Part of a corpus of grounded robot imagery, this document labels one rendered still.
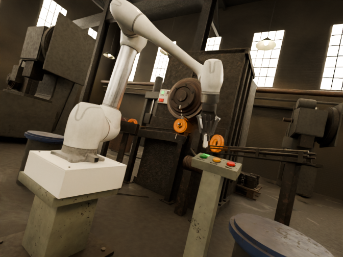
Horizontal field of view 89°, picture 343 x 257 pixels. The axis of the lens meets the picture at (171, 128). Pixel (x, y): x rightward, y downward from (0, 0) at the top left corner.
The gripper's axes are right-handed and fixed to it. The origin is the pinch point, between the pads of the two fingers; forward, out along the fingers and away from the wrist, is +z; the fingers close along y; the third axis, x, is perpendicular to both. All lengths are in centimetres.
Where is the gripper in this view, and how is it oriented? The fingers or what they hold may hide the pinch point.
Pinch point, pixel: (205, 140)
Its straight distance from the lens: 96.5
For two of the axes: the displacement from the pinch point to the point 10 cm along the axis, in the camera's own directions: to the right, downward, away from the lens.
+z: -0.4, 9.7, 2.5
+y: -8.3, -1.7, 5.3
